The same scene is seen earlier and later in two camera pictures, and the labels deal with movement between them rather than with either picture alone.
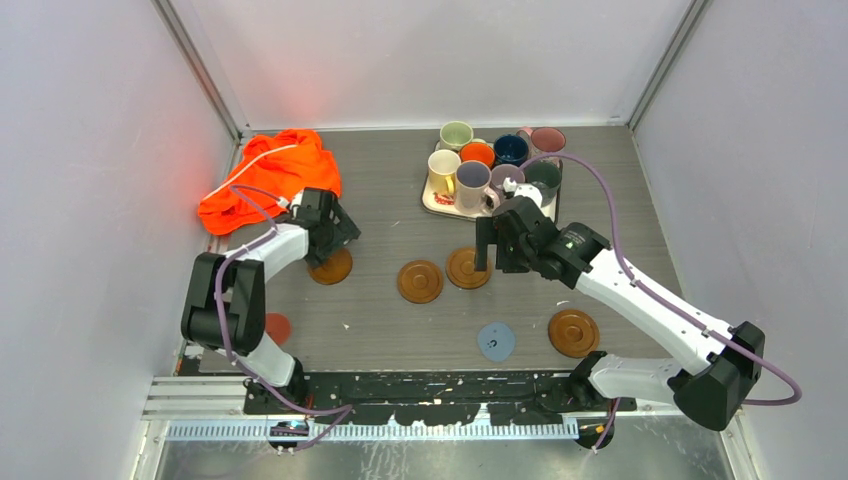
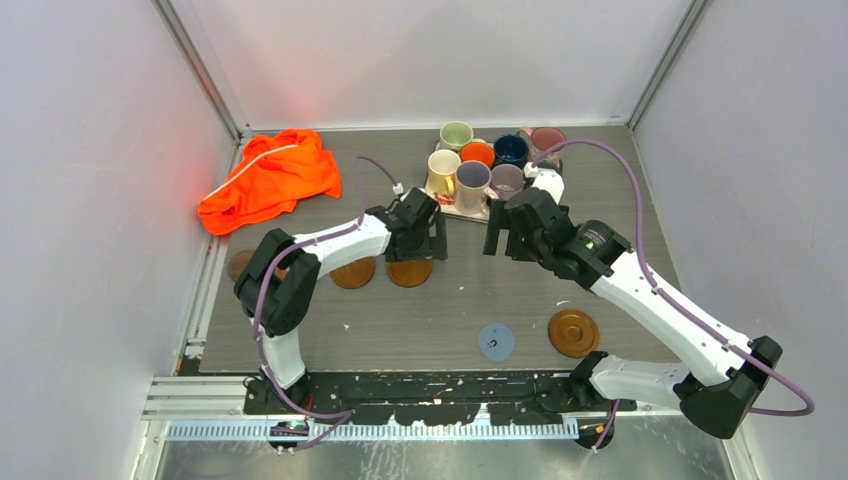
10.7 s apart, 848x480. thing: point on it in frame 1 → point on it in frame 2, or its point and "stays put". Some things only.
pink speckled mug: (543, 140) stays put
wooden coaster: (420, 282) → (355, 274)
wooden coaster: (461, 269) → (409, 273)
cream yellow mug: (442, 168) stays put
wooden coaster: (573, 333) stays put
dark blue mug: (510, 149) stays put
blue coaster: (496, 340) stays put
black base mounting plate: (434, 399) stays put
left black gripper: (343, 232) → (432, 247)
